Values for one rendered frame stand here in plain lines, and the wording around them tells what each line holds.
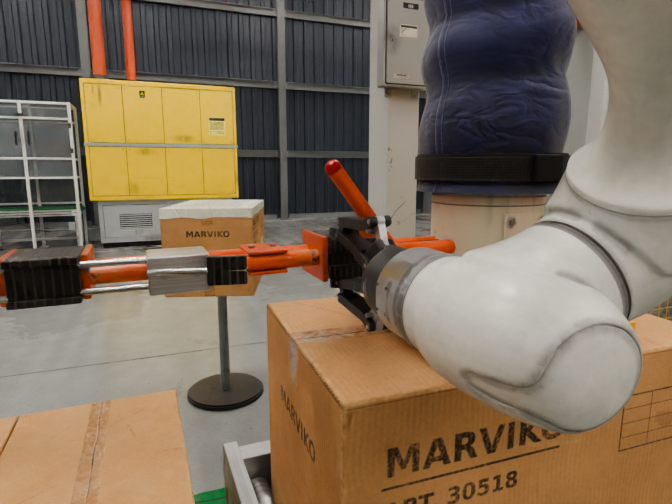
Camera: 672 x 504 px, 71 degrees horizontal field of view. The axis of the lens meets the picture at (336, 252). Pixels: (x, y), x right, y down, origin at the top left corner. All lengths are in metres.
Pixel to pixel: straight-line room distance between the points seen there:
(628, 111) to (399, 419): 0.37
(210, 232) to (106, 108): 5.88
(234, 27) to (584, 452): 11.31
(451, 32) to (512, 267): 0.44
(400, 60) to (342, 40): 10.61
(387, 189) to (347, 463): 1.32
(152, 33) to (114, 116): 3.88
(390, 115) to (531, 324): 1.50
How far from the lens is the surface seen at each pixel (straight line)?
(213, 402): 2.56
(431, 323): 0.35
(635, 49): 0.32
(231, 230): 2.14
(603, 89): 3.83
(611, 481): 0.82
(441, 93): 0.71
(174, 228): 2.19
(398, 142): 1.77
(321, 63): 12.03
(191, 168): 7.86
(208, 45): 11.44
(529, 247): 0.36
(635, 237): 0.39
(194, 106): 7.93
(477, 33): 0.69
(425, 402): 0.56
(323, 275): 0.60
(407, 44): 1.77
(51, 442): 1.39
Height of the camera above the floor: 1.19
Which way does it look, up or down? 10 degrees down
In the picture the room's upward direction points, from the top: straight up
